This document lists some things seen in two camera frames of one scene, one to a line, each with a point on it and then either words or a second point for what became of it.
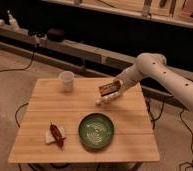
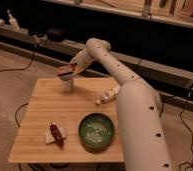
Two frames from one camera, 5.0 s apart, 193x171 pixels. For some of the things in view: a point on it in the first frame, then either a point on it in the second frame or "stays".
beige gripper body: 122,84 → 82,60
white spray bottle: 13,22 stays
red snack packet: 109,88 → 64,70
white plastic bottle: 106,98 stays
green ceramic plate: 96,131 stays
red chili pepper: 57,134 stays
